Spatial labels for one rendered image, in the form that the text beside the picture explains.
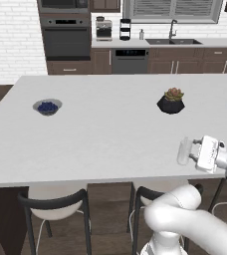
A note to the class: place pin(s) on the dark grey sink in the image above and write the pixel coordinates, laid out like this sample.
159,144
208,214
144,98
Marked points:
173,41

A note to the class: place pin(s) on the black dishwasher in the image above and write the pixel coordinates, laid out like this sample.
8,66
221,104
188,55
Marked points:
129,62

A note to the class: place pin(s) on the black built-in oven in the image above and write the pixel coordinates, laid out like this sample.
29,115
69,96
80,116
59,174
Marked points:
65,40

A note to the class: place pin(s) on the grey soap dispenser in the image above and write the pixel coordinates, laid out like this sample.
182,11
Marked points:
141,35

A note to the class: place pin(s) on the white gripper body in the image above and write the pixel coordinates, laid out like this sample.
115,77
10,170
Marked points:
207,154

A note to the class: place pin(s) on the silver coffee machine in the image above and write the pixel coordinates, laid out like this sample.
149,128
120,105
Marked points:
104,30

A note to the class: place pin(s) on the brown base cupboard run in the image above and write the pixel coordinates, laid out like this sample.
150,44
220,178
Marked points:
191,61

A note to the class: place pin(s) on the window with grey blinds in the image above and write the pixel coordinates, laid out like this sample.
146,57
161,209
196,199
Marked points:
173,9

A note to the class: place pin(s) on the black microwave oven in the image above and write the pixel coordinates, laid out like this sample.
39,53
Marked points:
63,4

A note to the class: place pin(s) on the dark wood counter base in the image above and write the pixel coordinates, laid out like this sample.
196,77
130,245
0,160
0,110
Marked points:
4,219

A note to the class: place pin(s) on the dark metal tap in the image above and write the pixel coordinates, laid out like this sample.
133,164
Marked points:
172,30

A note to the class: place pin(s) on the succulent in black pot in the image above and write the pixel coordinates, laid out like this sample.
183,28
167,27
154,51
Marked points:
171,102

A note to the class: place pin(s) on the clear glass cup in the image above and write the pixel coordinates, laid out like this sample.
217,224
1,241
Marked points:
184,151

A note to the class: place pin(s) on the grey bowl of blueberries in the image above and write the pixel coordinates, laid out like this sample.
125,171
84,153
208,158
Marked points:
47,107

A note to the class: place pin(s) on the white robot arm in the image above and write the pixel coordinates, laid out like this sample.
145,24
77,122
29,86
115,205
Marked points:
172,212

